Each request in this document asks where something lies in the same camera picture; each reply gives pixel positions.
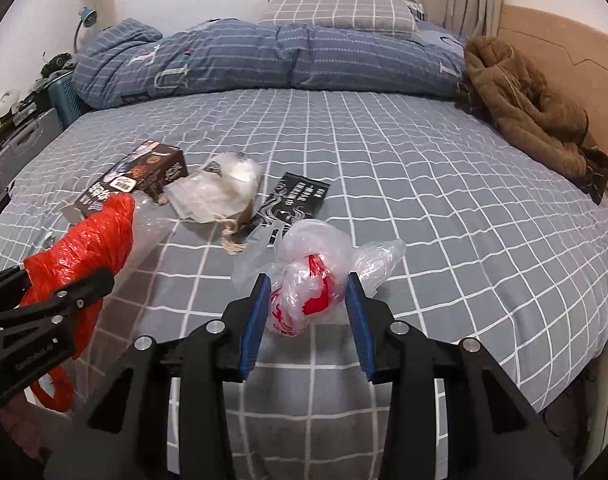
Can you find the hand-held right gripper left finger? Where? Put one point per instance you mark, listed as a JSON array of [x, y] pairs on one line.
[[256, 320]]

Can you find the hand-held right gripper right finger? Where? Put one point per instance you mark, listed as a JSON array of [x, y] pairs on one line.
[[359, 325]]

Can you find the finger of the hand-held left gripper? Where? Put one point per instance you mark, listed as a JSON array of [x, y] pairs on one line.
[[79, 295], [6, 285]]

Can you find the red plastic bag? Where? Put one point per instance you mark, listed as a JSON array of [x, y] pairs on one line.
[[84, 240]]

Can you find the clear red-printed plastic bag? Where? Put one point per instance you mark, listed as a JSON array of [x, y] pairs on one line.
[[309, 260]]

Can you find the black printed packet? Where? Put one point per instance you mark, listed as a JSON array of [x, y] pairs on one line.
[[294, 195]]

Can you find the brown snack wrapper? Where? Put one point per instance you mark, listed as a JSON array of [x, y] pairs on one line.
[[149, 165]]

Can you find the brown twine piece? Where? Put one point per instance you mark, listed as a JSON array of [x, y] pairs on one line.
[[234, 240]]

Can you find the grey storage box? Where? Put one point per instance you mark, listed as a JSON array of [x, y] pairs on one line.
[[24, 145]]

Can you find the grey checked bed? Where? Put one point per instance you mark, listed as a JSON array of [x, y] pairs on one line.
[[383, 185]]

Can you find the assorted clutter pile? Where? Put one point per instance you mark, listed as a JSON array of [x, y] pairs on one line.
[[39, 90]]

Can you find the blue patterned pillow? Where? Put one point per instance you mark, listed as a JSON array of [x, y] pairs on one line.
[[284, 60]]

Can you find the blue desk lamp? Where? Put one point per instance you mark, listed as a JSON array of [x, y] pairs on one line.
[[87, 16]]

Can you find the brown fleece jacket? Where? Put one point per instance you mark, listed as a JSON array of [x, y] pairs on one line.
[[523, 95]]

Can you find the grey checked pillow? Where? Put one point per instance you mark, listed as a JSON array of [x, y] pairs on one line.
[[334, 12]]

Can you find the wooden headboard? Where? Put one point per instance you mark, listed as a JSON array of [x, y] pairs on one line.
[[583, 50]]

